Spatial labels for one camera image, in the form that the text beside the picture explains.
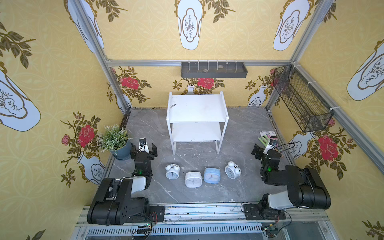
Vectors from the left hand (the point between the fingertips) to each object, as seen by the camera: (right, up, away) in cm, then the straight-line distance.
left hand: (145, 144), depth 89 cm
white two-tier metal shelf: (+30, +15, -17) cm, 38 cm away
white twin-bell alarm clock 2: (+50, -13, -9) cm, 52 cm away
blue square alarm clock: (+39, -16, -8) cm, 43 cm away
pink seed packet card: (+83, +4, +17) cm, 85 cm away
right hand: (+72, -1, +3) cm, 72 cm away
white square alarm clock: (+29, -17, -10) cm, 35 cm away
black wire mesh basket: (+93, +18, -7) cm, 95 cm away
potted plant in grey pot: (-13, +4, -9) cm, 16 cm away
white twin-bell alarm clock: (+17, -13, -8) cm, 23 cm away
